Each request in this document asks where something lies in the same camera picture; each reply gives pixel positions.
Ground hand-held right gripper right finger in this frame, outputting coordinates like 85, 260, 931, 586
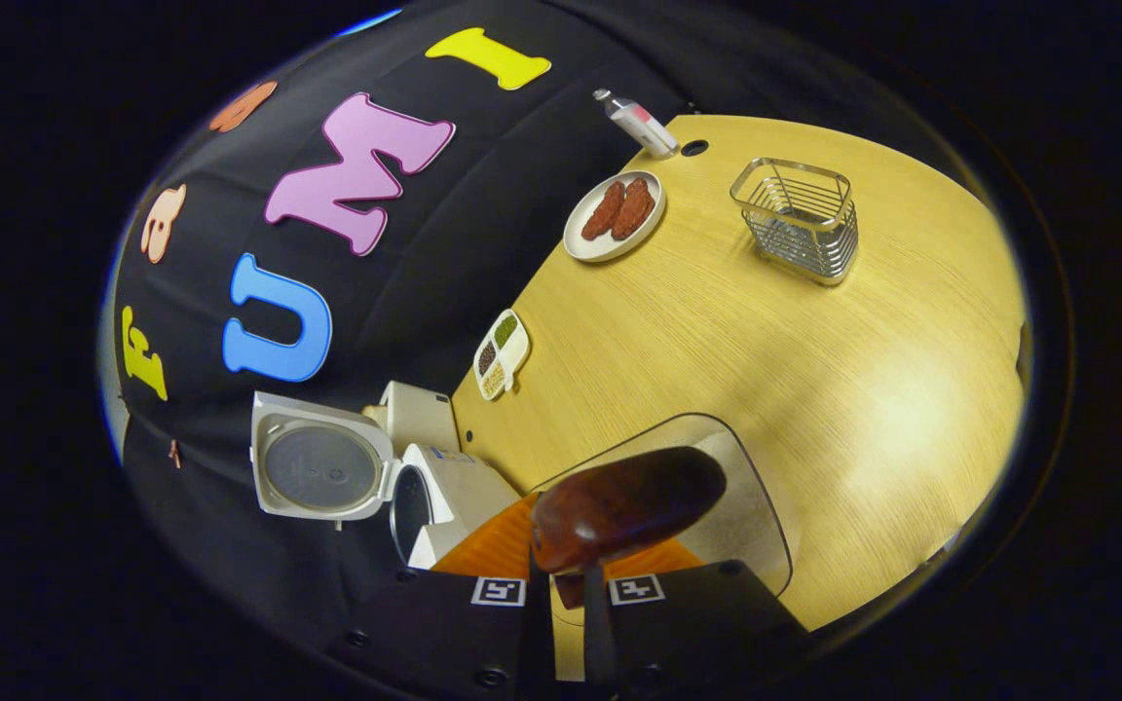
580, 540, 815, 697

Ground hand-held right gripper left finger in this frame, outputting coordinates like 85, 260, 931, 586
327, 492, 557, 701

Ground dark wooden spoon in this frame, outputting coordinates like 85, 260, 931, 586
530, 446, 728, 609

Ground white rice cooker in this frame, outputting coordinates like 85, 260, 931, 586
249, 391, 523, 571

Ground metal wire chopstick holder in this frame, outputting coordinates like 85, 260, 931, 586
729, 158, 860, 286

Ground clear glass dish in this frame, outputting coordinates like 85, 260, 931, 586
522, 413, 796, 629

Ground white toaster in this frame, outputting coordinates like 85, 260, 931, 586
363, 381, 462, 459

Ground white divided bean dish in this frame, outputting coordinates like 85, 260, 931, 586
472, 309, 532, 402

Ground black backdrop cloth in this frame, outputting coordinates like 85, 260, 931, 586
98, 0, 913, 683

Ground white round plate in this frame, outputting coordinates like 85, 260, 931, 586
563, 170, 667, 264

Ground red sausage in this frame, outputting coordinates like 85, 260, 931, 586
611, 177, 657, 241
580, 180, 626, 241

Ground clear bottle pink label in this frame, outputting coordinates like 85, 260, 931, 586
593, 88, 681, 159

